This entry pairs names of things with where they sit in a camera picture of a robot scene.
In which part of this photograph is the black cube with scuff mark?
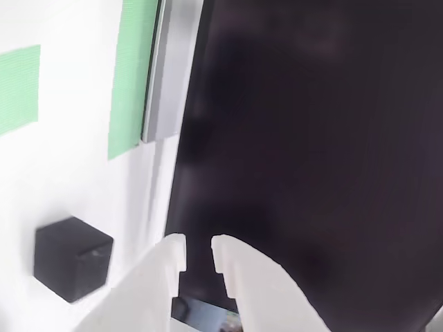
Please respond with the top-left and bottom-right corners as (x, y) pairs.
(33, 216), (114, 304)

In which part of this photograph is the monitor screen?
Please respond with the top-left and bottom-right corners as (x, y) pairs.
(172, 296), (242, 332)

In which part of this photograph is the large black panel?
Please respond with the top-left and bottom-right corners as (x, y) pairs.
(165, 0), (443, 332)

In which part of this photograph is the green striped edge strip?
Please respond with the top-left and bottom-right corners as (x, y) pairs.
(107, 0), (162, 162)

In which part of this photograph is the green striped square marker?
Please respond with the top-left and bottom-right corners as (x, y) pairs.
(0, 44), (42, 136)

